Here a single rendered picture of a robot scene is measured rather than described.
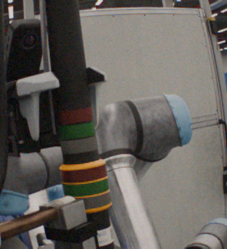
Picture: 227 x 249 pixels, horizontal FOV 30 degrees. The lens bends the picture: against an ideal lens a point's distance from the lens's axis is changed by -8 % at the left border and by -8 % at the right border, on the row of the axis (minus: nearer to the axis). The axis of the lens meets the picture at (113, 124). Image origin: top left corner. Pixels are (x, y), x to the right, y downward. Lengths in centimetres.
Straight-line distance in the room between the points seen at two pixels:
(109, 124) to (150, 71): 161
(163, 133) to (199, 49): 178
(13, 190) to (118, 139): 30
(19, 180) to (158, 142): 37
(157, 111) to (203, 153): 173
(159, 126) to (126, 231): 23
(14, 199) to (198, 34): 217
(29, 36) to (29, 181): 26
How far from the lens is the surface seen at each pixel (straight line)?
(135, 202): 83
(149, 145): 91
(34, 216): 35
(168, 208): 255
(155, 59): 249
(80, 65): 40
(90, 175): 39
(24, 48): 50
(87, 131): 39
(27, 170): 67
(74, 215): 38
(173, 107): 93
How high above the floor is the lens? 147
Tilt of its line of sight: 3 degrees down
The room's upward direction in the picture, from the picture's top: 8 degrees counter-clockwise
